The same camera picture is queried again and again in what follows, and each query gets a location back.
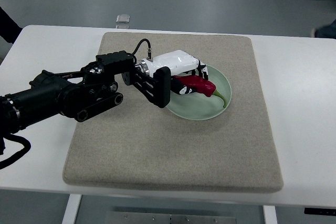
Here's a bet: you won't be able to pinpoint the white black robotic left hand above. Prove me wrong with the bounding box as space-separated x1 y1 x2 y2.
135 50 208 80

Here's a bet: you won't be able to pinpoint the red pepper with green stem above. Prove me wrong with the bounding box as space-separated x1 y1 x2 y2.
171 75 228 108

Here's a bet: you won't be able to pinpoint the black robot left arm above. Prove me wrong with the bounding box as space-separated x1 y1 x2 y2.
1 51 171 168

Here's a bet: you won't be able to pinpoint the light green plate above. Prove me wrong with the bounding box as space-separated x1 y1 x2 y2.
166 65 232 121

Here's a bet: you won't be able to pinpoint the small clear plastic box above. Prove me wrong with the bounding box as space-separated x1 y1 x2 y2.
116 14 130 24

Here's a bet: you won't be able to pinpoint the beige felt mat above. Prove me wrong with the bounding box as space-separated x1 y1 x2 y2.
63 32 283 193

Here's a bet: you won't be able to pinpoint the person shoe at right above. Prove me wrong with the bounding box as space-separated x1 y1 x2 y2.
310 20 336 39

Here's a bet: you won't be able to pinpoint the black table control panel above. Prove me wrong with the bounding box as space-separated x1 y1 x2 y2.
304 208 336 216

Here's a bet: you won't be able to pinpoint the grey metal base plate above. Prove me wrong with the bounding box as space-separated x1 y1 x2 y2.
105 211 237 224

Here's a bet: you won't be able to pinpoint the white table frame legs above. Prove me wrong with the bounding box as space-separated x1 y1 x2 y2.
61 194 278 224

